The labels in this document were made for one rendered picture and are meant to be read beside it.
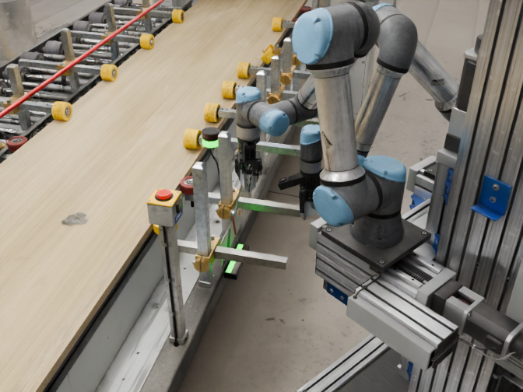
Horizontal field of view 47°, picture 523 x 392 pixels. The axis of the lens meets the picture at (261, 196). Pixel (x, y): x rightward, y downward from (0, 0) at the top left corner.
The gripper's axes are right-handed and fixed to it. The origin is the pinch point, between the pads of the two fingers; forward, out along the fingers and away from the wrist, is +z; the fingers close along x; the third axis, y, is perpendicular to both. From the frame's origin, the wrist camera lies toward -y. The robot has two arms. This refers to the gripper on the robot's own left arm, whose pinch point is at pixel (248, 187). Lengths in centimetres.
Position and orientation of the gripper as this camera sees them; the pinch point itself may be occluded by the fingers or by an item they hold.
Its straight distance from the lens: 197.7
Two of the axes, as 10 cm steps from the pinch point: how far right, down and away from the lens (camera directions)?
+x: 9.9, -0.5, 0.9
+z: 0.0, 8.4, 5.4
